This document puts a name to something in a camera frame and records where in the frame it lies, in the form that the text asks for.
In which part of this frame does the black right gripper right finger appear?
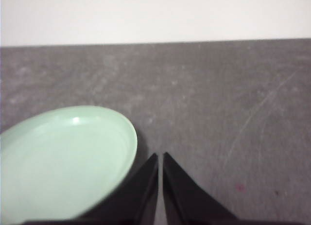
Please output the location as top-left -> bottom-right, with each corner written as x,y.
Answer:
162,152 -> 243,225

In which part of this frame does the light green round plate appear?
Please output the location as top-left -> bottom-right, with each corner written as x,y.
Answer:
0,105 -> 138,222

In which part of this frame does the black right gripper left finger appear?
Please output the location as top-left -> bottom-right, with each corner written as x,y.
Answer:
80,153 -> 159,225

